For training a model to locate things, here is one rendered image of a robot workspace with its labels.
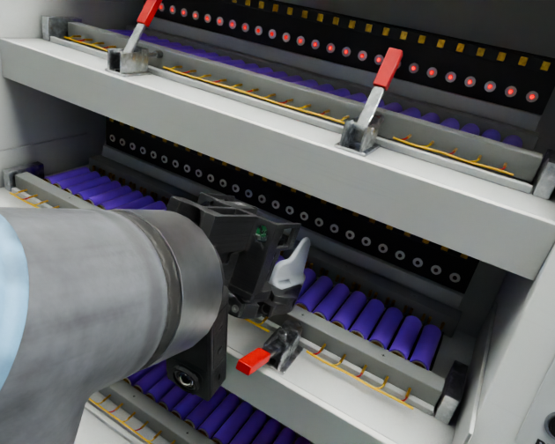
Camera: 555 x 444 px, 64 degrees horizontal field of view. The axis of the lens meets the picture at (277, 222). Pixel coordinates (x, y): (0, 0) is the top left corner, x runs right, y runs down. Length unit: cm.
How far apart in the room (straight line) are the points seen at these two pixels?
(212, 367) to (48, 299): 20
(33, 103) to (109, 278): 51
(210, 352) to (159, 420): 24
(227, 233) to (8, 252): 16
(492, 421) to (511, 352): 5
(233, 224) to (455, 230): 17
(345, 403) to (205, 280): 20
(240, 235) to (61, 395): 17
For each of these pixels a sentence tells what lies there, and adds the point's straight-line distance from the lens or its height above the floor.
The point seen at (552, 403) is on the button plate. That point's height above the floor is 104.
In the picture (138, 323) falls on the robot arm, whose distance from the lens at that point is 21.
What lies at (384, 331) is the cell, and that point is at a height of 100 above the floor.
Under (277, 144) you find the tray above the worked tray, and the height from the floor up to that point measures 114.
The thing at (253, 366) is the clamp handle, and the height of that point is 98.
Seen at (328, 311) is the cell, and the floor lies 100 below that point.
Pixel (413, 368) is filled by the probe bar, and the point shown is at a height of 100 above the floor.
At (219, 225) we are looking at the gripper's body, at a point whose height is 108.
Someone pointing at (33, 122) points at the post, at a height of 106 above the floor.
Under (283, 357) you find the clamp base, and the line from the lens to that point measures 40.
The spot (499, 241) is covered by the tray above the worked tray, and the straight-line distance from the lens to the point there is 36.
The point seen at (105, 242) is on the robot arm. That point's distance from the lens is 21.
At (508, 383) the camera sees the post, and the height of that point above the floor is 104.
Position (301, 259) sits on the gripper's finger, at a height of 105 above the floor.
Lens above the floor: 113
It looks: 9 degrees down
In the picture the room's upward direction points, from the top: 19 degrees clockwise
